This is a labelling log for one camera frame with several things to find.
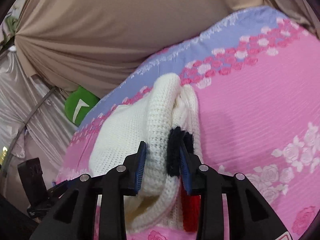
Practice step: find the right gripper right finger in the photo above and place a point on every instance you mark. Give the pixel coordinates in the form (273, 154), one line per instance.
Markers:
(201, 180)

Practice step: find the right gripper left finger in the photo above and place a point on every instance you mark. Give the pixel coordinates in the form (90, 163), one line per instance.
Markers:
(122, 180)

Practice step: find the white knit sweater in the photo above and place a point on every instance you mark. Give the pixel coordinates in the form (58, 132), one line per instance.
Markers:
(169, 105)

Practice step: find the green pillow white mark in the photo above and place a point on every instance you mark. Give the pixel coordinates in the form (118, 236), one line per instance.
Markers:
(78, 104)

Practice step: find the silver satin cloth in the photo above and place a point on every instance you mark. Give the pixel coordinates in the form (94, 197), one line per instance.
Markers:
(33, 125)

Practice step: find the pink floral bed sheet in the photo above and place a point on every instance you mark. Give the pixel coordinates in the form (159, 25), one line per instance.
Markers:
(256, 75)

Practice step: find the beige draped curtain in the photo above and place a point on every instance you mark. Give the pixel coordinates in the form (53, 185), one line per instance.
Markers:
(97, 44)

